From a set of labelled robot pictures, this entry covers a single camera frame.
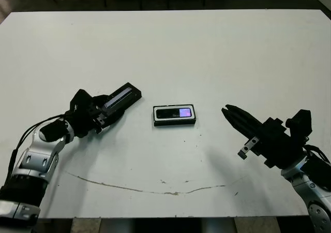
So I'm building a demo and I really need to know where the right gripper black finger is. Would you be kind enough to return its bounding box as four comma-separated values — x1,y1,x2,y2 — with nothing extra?
224,104,265,130
221,108,259,141

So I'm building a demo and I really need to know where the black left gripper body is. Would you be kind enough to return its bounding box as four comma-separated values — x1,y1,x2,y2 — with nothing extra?
64,99,107,138

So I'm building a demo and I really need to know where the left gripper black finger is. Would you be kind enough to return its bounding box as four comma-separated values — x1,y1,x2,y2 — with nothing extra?
97,110,126,135
91,94,115,107

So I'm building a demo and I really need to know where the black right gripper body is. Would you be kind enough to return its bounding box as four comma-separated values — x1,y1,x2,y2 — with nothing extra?
237,116,305,170

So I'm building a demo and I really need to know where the black camera box lid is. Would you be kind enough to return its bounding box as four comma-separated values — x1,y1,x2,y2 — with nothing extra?
101,82,144,125

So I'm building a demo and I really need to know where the black box base white insert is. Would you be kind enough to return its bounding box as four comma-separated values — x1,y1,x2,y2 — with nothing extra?
152,104,197,127

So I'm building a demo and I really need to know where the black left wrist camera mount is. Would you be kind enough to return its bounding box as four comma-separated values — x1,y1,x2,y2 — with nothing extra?
69,89,94,112

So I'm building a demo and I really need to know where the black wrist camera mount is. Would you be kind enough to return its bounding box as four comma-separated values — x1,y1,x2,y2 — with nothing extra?
69,89,94,112
285,109,313,142

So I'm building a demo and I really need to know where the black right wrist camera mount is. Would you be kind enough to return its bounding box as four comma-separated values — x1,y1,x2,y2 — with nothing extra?
285,109,313,142

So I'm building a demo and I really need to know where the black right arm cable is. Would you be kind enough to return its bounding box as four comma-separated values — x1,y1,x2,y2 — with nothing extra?
302,142,331,164

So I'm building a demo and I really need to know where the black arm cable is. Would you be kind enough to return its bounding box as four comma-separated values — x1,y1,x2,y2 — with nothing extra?
6,113,68,182
302,142,331,164

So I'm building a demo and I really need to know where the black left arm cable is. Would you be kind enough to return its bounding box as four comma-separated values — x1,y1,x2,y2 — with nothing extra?
6,113,68,182

